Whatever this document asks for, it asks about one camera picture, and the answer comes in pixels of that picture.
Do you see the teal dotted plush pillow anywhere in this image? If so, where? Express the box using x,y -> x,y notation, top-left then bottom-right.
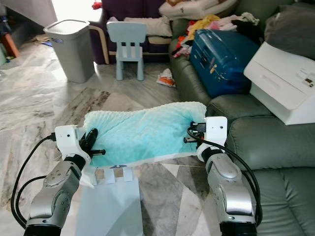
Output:
83,102 -> 208,171

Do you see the green leather sofa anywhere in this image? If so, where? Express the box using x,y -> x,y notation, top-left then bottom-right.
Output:
169,0 -> 315,236

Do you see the light blue plastic child chair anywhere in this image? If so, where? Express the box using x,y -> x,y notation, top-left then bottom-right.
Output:
106,21 -> 148,81
75,165 -> 144,236

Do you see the orange and white packet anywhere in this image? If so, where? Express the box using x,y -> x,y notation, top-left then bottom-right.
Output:
157,68 -> 176,88

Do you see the blue hard shell suitcase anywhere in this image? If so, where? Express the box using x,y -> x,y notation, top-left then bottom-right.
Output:
189,28 -> 261,98

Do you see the grey plastic trash bin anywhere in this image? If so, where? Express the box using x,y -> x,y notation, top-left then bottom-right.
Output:
42,19 -> 92,84

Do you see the white appliance box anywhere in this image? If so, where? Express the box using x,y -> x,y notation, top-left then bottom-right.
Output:
243,41 -> 315,125

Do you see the colourful pile of clothes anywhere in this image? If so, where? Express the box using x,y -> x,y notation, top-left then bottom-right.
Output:
172,13 -> 261,59

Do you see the cream seat cushion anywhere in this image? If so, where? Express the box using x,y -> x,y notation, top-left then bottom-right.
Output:
122,16 -> 172,38

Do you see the cream baby lounger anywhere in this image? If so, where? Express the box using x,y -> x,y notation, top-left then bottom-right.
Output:
158,0 -> 239,20

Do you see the black and brown upright device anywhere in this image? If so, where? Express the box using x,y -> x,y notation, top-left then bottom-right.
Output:
0,17 -> 19,59

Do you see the purple armchair with wooden arms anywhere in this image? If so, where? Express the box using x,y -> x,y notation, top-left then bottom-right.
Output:
88,0 -> 190,65

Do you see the dark grey cushion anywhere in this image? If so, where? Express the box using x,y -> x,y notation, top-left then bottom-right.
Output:
264,4 -> 315,50

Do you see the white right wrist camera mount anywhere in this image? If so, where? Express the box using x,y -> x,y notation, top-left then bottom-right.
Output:
196,116 -> 228,162

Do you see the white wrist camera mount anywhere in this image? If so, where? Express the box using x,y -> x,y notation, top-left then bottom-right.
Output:
54,125 -> 84,162
196,116 -> 228,162

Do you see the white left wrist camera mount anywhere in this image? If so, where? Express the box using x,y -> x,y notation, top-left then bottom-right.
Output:
54,125 -> 84,162

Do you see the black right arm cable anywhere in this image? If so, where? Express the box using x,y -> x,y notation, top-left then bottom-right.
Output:
194,135 -> 262,228

